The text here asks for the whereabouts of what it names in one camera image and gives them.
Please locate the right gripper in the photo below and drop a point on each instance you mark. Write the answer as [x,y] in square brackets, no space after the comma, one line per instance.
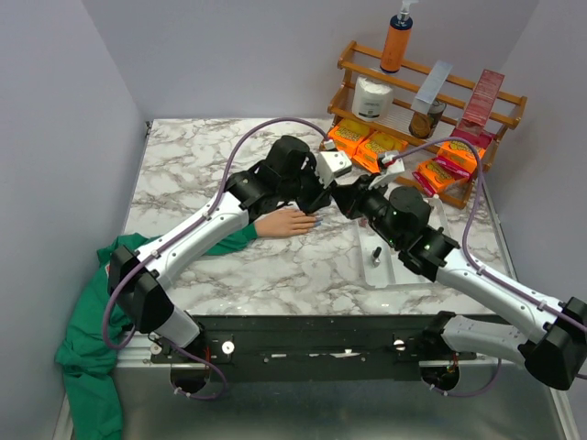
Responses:
[350,197]

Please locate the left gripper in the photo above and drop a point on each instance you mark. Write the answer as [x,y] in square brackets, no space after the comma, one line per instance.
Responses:
[321,199]

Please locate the mannequin hand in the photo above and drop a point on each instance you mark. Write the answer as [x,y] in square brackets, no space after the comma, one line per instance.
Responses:
[287,222]

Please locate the green jacket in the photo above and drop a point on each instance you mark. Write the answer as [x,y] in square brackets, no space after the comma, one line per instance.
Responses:
[86,360]

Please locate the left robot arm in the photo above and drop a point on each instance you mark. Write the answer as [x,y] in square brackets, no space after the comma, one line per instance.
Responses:
[139,280]

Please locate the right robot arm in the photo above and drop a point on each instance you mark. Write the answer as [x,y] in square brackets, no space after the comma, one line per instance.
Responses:
[540,332]

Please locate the black cap glitter polish bottle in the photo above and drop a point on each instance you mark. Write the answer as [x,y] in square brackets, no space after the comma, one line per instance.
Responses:
[376,257]

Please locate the orange box far left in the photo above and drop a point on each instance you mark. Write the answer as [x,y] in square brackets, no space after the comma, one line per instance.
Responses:
[348,134]

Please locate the white organizer tray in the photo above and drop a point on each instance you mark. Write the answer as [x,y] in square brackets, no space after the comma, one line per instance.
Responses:
[394,256]

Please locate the orange pink box lower right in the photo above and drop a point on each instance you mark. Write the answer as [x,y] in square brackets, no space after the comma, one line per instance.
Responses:
[434,179]

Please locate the orange pink box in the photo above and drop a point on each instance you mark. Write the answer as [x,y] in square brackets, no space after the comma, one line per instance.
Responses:
[459,154]
[434,179]

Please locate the dark glass jar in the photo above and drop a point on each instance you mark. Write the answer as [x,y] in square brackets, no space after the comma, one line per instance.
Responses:
[423,125]

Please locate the white jar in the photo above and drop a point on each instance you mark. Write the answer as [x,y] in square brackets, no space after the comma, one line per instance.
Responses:
[371,99]

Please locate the wooden shelf rack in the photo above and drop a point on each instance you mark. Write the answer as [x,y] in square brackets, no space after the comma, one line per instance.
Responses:
[399,121]

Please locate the orange pink box upper right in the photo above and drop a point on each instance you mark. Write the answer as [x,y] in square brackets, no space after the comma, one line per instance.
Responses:
[459,154]

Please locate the grey blue tall box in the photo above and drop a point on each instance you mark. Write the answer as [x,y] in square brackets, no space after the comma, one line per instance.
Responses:
[431,86]

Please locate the orange spray bottle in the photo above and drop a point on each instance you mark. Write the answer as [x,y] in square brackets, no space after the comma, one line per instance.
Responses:
[398,35]

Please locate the red tall box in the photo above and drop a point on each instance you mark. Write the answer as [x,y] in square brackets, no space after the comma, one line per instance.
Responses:
[479,107]

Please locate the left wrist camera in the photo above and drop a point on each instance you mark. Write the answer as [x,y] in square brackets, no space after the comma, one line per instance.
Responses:
[331,165]

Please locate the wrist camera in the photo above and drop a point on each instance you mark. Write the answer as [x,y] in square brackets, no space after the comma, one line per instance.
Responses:
[331,165]
[391,166]

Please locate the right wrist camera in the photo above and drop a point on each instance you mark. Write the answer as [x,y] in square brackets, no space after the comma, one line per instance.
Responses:
[391,166]

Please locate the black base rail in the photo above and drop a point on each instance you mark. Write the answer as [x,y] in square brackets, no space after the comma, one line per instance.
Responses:
[323,348]

